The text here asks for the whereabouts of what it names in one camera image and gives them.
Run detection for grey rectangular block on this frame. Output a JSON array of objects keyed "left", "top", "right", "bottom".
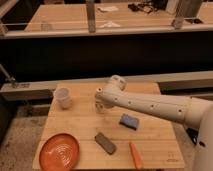
[{"left": 95, "top": 132, "right": 117, "bottom": 155}]

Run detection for orange plate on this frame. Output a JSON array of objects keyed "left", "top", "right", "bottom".
[{"left": 39, "top": 133, "right": 80, "bottom": 171}]

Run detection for orange carrot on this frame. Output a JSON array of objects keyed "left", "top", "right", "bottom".
[{"left": 129, "top": 142, "right": 143, "bottom": 169}]

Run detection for grey metal post right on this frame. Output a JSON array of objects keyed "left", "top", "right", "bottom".
[{"left": 172, "top": 0, "right": 203, "bottom": 29}]

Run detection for black cables on back table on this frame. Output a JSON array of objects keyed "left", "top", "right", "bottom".
[{"left": 127, "top": 0, "right": 162, "bottom": 14}]

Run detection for grey metal post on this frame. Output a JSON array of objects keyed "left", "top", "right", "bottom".
[
  {"left": 172, "top": 0, "right": 203, "bottom": 29},
  {"left": 86, "top": 0, "right": 96, "bottom": 33}
]

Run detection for metal clamp bracket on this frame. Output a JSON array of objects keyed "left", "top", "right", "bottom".
[{"left": 0, "top": 63, "right": 31, "bottom": 90}]

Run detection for blue sponge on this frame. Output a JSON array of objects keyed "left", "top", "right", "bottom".
[{"left": 119, "top": 114, "right": 139, "bottom": 130}]

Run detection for white plastic cup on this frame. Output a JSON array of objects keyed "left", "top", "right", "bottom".
[{"left": 54, "top": 88, "right": 71, "bottom": 109}]

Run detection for white crumpled cloth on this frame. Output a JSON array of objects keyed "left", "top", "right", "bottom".
[{"left": 98, "top": 21, "right": 121, "bottom": 28}]

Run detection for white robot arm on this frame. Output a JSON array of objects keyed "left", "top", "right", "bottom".
[{"left": 95, "top": 75, "right": 213, "bottom": 171}]

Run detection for white paper sheet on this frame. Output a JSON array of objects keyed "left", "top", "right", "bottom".
[{"left": 97, "top": 6, "right": 119, "bottom": 12}]

